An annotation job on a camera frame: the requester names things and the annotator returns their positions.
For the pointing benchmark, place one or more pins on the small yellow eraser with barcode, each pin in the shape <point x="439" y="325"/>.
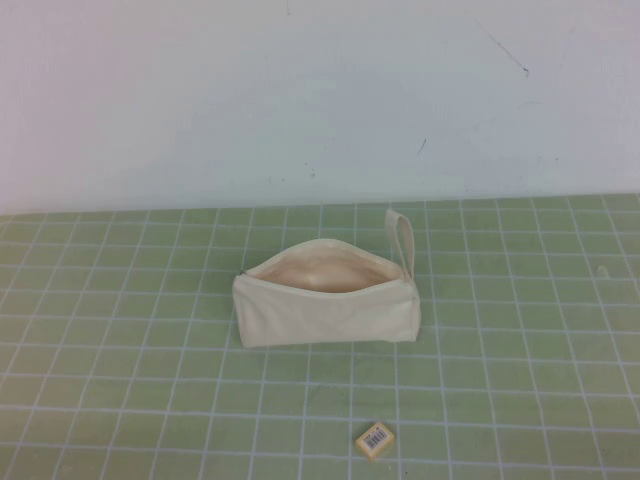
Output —
<point x="375" y="440"/>

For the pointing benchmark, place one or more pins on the cream fabric pencil case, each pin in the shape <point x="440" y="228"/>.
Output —
<point x="325" y="315"/>

